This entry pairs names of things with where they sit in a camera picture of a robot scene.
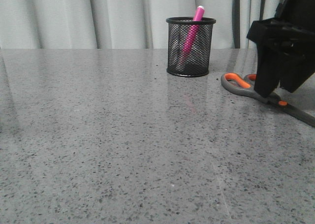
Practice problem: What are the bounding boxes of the pink highlighter pen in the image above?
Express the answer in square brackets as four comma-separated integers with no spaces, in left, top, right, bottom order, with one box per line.
[175,5,205,71]

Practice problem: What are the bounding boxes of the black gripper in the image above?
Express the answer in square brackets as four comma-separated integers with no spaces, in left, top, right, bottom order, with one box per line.
[247,0,315,98]

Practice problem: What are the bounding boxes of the black mesh pen bin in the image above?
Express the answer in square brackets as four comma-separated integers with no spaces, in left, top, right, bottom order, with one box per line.
[166,17,217,77]

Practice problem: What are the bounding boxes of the white curtain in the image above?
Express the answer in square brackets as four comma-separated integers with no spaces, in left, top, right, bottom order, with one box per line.
[0,0,286,49]

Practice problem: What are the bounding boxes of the grey orange scissors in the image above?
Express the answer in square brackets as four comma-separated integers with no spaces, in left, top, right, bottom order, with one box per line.
[220,73,315,128]

